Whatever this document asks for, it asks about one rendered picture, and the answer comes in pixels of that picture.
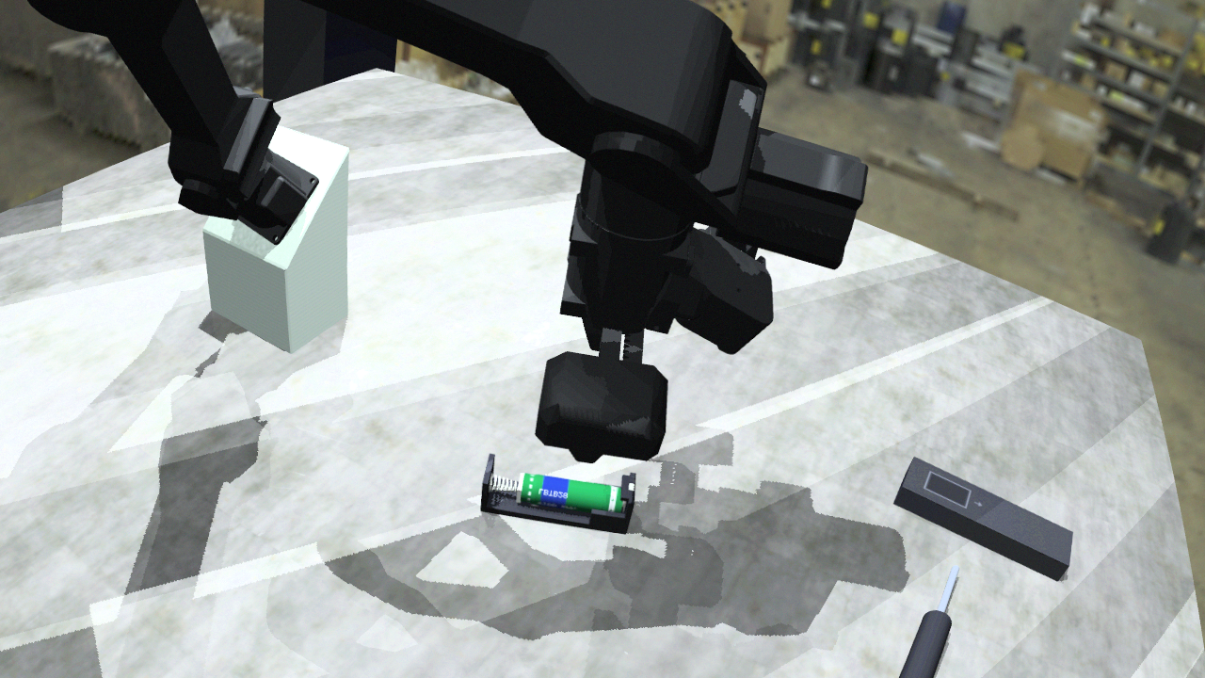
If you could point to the green cylindrical battery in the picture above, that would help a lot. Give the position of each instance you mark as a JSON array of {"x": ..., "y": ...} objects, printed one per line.
[{"x": 569, "y": 494}]

